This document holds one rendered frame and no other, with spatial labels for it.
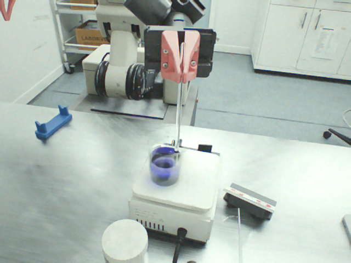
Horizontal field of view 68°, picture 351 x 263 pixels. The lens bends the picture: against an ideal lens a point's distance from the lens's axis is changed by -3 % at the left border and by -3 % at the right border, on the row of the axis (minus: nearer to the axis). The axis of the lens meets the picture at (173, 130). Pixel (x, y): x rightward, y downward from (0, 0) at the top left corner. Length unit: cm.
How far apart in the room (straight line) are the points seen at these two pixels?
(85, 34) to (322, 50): 225
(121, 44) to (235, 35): 232
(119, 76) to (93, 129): 57
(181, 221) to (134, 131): 31
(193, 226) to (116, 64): 95
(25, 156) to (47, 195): 13
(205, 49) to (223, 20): 297
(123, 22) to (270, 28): 184
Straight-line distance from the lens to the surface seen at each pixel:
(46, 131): 68
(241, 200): 49
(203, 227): 42
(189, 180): 42
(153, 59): 42
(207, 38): 40
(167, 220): 42
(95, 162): 59
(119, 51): 125
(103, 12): 125
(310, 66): 304
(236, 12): 336
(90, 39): 272
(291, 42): 291
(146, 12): 46
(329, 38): 299
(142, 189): 40
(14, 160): 65
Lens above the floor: 114
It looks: 36 degrees down
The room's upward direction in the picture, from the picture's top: 3 degrees clockwise
